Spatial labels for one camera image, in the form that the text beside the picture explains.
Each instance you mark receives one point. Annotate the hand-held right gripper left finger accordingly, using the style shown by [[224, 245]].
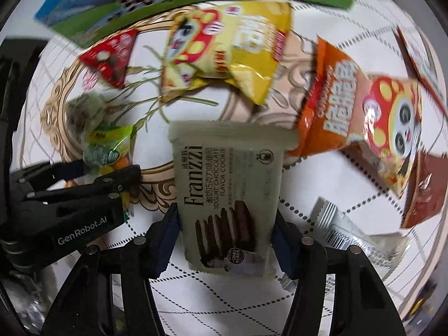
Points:
[[168, 239]]

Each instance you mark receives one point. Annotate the red triangular snack packet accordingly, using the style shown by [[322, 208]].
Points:
[[112, 56]]

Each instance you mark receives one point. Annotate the yellow panda snack bag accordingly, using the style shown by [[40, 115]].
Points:
[[252, 42]]

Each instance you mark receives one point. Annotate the blue green cardboard box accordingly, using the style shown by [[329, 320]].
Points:
[[87, 17]]

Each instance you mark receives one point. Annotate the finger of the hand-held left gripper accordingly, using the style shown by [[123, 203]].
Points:
[[70, 170], [105, 185]]

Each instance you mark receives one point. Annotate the brown snack packet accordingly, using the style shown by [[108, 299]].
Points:
[[427, 189]]

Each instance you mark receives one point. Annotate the white chocolate cookie packet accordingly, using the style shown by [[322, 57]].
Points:
[[227, 182]]

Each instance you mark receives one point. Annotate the green candy packet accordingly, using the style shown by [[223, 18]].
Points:
[[105, 147]]

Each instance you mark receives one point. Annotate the white grey snack packet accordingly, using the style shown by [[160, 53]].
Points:
[[350, 231]]

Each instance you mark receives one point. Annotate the orange panda snack bag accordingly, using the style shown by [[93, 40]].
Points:
[[350, 105]]

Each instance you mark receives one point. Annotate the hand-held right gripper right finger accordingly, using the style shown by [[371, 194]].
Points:
[[280, 246]]

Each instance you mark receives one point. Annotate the red white snack packet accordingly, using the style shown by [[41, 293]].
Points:
[[420, 59]]

